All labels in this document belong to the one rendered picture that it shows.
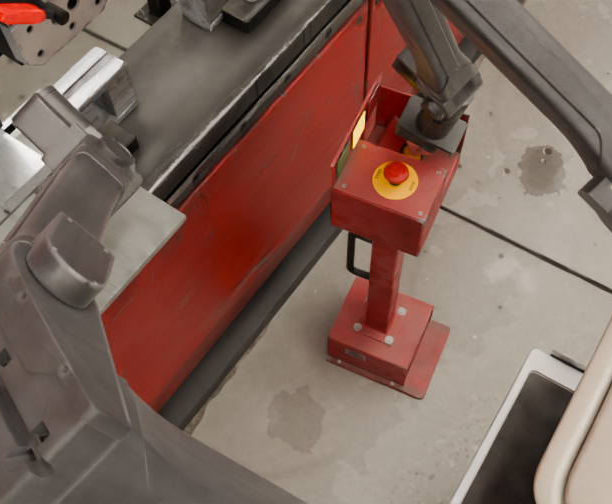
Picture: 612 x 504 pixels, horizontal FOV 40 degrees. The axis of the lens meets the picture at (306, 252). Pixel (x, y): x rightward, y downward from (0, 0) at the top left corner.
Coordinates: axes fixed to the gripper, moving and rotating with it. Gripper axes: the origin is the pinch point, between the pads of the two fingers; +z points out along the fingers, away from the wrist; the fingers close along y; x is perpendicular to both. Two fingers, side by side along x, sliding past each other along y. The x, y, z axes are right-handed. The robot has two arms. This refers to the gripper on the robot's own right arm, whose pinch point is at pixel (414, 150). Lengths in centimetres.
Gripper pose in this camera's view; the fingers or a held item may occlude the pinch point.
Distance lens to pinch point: 143.6
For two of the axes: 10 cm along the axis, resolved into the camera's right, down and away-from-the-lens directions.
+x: -4.3, 8.1, -4.0
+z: -2.0, 3.5, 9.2
